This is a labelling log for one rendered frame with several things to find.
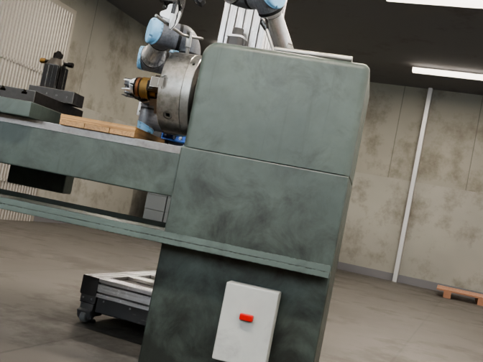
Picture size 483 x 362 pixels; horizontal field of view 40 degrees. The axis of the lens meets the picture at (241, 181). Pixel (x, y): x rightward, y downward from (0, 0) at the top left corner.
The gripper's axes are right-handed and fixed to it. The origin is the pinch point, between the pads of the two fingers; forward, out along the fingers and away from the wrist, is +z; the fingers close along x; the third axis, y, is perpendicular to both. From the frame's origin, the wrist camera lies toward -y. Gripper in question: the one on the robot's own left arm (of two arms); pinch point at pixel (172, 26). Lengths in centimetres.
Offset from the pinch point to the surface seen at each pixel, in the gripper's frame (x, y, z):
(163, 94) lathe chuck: -10.2, 0.0, 22.5
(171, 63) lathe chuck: -9.4, 0.0, 10.2
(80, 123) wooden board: -11.3, 28.4, 38.7
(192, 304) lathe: -20, -28, 94
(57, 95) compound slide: -29, 51, 23
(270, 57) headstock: 0.5, -38.0, 6.7
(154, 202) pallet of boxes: -783, 249, -103
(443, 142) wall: -807, -173, -293
